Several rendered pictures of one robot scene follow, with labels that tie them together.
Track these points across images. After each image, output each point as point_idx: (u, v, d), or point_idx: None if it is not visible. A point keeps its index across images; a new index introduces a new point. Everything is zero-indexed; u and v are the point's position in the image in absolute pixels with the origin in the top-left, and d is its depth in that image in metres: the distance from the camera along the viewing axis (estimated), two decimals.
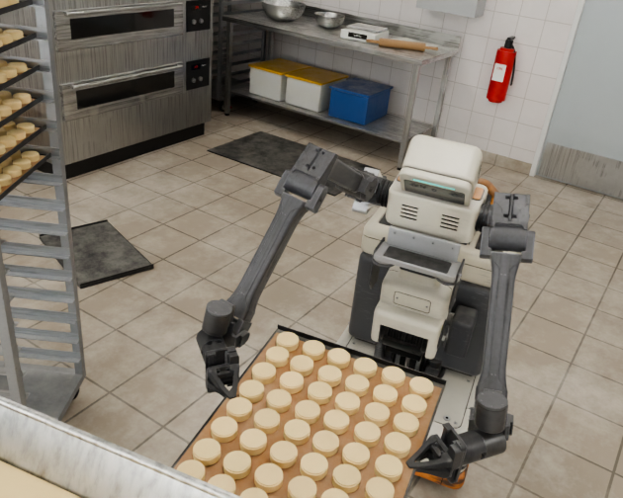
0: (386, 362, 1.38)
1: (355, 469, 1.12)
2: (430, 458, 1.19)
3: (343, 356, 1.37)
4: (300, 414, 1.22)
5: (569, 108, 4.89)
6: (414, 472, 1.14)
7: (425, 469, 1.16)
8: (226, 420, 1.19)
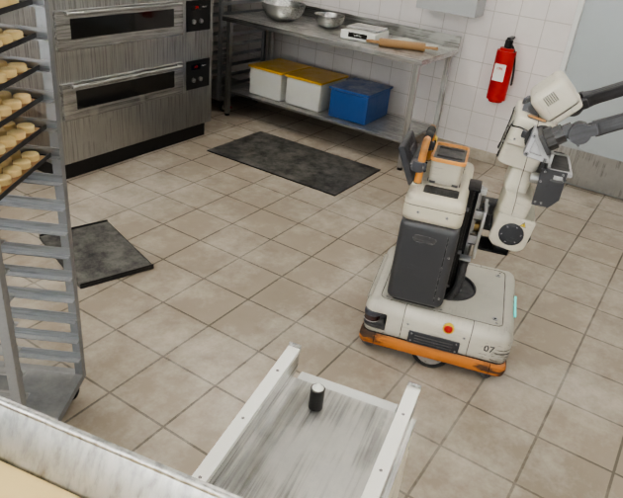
0: None
1: None
2: None
3: None
4: None
5: None
6: None
7: None
8: None
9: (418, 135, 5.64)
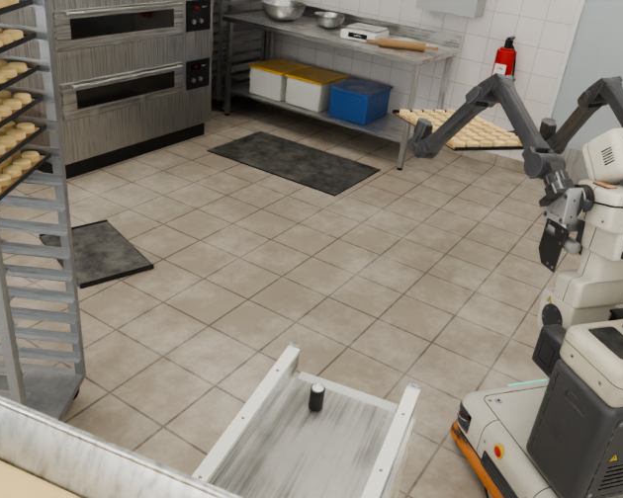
0: (484, 147, 2.53)
1: (439, 124, 2.78)
2: None
3: (497, 141, 2.58)
4: (476, 128, 2.75)
5: (569, 108, 4.89)
6: None
7: None
8: (489, 124, 2.86)
9: None
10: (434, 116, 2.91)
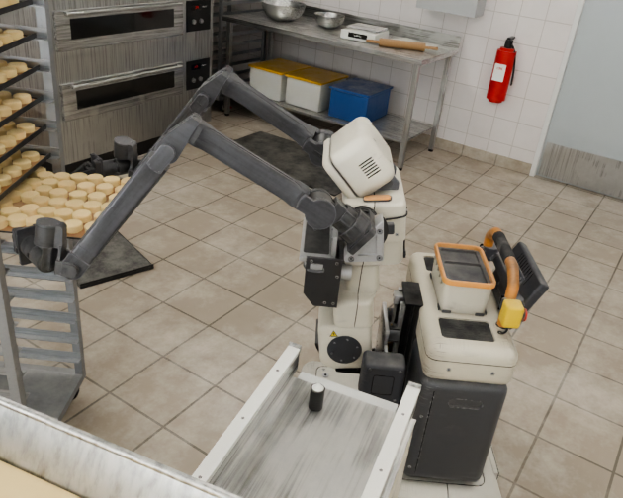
0: None
1: (17, 208, 1.72)
2: None
3: None
4: (52, 189, 1.84)
5: (569, 108, 4.89)
6: (9, 231, 1.64)
7: None
8: (49, 174, 1.93)
9: (418, 135, 5.64)
10: (0, 204, 1.73)
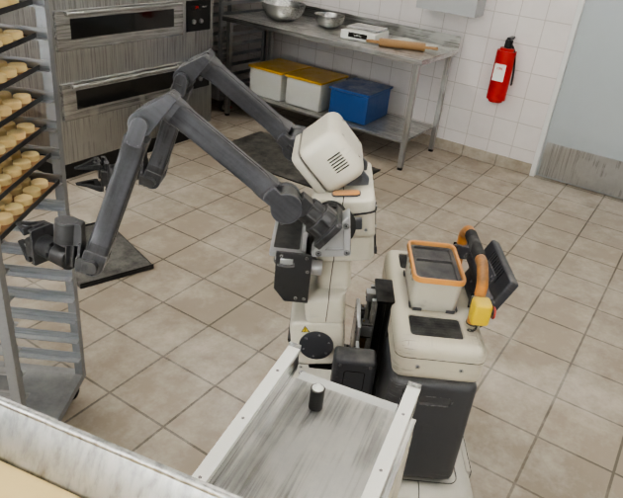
0: (22, 216, 1.77)
1: None
2: (29, 227, 1.60)
3: (22, 198, 1.84)
4: None
5: (569, 108, 4.89)
6: None
7: (31, 224, 1.63)
8: None
9: (418, 135, 5.64)
10: None
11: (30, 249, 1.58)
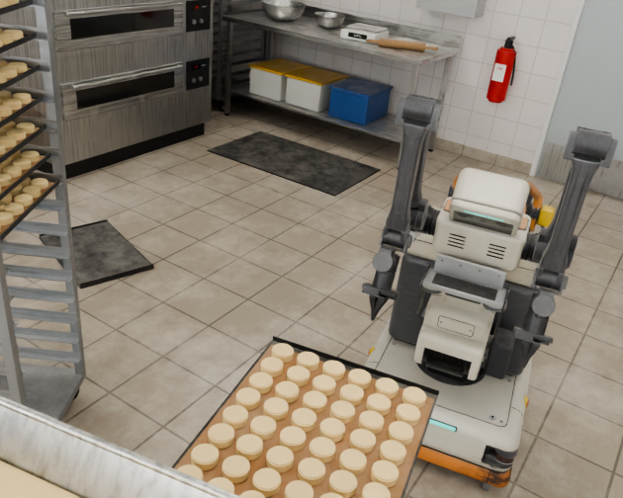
0: (22, 216, 1.77)
1: None
2: None
3: (22, 198, 1.84)
4: None
5: (569, 108, 4.89)
6: None
7: (527, 357, 1.69)
8: None
9: None
10: None
11: None
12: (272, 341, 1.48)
